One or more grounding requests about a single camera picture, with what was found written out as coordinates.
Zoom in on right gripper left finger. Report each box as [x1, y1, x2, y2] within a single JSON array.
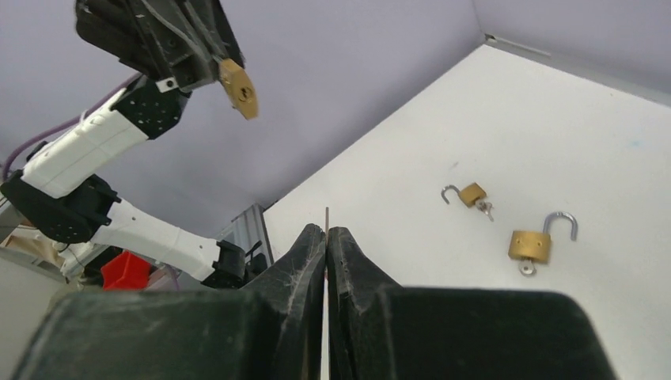
[[13, 224, 325, 379]]

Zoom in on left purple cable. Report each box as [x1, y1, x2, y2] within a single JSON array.
[[0, 73, 142, 182]]

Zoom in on small brass padlock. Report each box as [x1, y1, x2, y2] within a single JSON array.
[[218, 59, 259, 120], [441, 182, 487, 207]]

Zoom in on aluminium frame rail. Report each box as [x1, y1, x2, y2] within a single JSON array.
[[215, 203, 275, 282]]

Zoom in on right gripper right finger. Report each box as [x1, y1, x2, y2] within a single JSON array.
[[326, 227, 616, 379]]

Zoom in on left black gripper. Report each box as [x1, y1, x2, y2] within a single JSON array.
[[74, 1, 245, 89]]

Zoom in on red plastic bin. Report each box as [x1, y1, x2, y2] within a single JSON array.
[[100, 250, 152, 291]]

